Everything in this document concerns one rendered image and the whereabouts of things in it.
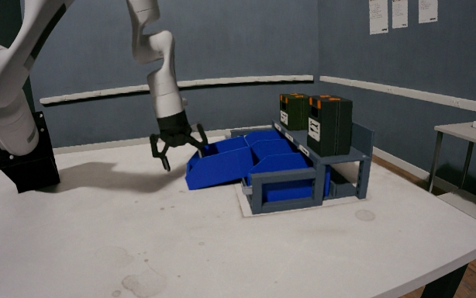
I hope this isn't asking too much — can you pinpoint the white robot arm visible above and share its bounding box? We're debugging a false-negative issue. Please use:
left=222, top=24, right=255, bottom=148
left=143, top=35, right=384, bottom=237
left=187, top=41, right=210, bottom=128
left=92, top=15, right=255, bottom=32
left=0, top=0, right=188, bottom=156

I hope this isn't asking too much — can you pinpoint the black tool case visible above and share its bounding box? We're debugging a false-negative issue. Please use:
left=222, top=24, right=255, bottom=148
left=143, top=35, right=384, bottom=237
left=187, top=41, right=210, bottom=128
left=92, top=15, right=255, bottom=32
left=307, top=95, right=353, bottom=157

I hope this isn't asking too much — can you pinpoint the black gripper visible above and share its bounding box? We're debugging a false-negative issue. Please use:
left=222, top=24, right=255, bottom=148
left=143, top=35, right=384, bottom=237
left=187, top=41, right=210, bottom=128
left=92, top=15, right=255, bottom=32
left=150, top=110, right=209, bottom=172

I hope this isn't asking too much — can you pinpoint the dark green tool case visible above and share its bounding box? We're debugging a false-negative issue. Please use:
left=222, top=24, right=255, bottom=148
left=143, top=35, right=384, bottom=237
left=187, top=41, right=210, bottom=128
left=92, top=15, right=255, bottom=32
left=280, top=93, right=310, bottom=131

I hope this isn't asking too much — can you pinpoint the grey metal shelf rack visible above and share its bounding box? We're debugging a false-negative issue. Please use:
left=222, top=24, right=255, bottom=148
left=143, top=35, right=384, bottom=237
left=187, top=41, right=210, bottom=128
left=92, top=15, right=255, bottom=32
left=225, top=120, right=374, bottom=215

